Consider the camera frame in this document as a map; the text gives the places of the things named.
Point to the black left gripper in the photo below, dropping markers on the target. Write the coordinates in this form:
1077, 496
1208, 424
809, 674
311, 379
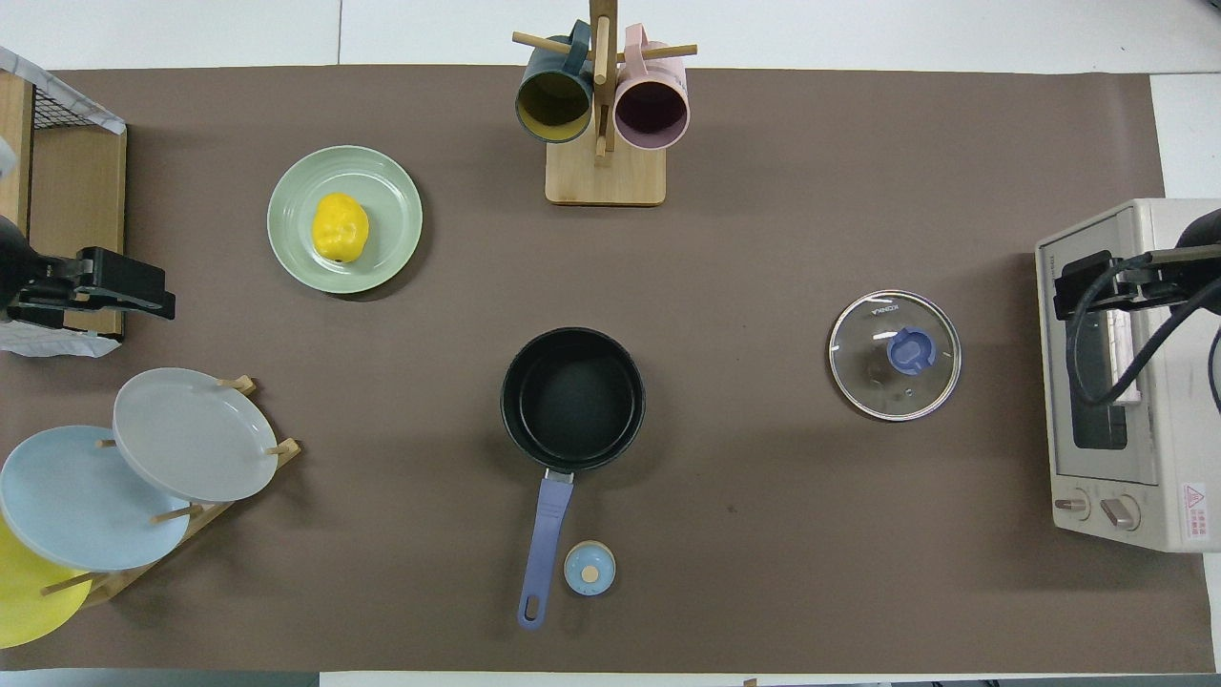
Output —
48, 298

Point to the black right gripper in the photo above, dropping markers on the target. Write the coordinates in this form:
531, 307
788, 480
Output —
1149, 277

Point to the yellow lemon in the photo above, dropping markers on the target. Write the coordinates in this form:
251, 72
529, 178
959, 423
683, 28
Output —
341, 229

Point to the glass lid with blue knob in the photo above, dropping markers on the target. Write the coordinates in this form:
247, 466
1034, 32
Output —
878, 382

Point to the grey plate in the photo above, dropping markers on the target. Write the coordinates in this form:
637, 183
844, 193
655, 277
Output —
196, 434

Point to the light blue plate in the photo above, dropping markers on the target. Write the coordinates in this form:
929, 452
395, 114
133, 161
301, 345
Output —
76, 496

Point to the green plate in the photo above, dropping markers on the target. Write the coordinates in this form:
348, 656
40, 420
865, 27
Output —
391, 205

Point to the wooden plate rack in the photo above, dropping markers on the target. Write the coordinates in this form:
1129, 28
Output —
124, 575

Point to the yellow plate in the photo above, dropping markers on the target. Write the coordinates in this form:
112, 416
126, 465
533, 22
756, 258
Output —
29, 606

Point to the white patterned cloth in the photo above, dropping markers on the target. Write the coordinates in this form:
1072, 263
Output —
57, 86
48, 342

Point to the brown wooden board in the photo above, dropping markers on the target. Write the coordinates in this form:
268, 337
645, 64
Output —
76, 181

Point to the light wooden cutting board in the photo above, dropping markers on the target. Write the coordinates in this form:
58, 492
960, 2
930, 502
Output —
19, 191

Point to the white toaster oven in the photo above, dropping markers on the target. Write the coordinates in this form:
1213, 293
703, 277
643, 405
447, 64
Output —
1173, 458

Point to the brown table mat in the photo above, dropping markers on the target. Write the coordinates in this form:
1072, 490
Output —
763, 525

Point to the pink mug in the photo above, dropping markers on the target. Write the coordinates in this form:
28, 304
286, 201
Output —
651, 110

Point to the teal mug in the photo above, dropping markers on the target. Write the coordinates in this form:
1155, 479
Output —
553, 103

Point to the wooden mug tree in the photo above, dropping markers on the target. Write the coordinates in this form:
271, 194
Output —
606, 176

